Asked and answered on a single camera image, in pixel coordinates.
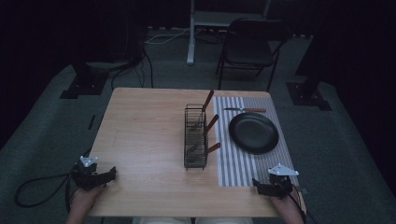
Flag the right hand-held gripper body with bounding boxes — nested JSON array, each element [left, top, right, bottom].
[[266, 163, 301, 201]]

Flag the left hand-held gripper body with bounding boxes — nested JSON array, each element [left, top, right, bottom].
[[72, 155, 101, 191]]

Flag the person's left hand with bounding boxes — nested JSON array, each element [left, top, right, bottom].
[[69, 184, 106, 218]]

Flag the person's right hand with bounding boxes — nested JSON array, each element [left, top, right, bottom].
[[269, 193, 302, 219]]

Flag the grey white striped placemat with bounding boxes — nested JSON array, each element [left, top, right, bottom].
[[212, 95, 300, 188]]

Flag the black round plate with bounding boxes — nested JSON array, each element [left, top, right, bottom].
[[228, 111, 280, 156]]

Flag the black stand base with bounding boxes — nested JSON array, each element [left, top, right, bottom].
[[59, 60, 110, 100], [286, 62, 332, 112]]

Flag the black folding chair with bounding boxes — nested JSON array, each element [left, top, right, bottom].
[[215, 17, 292, 93]]

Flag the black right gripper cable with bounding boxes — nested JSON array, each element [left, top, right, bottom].
[[289, 184, 319, 224]]

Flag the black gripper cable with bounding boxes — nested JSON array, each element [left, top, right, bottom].
[[13, 148, 92, 216], [289, 184, 319, 224]]

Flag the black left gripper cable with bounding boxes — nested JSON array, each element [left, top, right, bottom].
[[13, 148, 92, 216]]

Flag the wooden-handled utensil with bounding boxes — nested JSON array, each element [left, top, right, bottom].
[[205, 142, 221, 155]]

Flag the wooden-handled knife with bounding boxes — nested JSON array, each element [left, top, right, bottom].
[[223, 106, 268, 114]]

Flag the wooden-handled spoon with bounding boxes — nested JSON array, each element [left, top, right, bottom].
[[186, 114, 220, 154]]

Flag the black wire cutlery rack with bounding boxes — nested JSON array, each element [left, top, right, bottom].
[[183, 103, 209, 171]]

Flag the wooden-handled fork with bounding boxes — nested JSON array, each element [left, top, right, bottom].
[[190, 89, 216, 131]]

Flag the black floor cables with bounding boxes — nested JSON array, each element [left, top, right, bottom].
[[109, 29, 225, 91]]

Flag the white floor cable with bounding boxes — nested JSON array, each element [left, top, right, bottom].
[[144, 27, 191, 46]]

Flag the white metal desk frame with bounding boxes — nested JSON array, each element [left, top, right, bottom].
[[186, 0, 273, 65]]

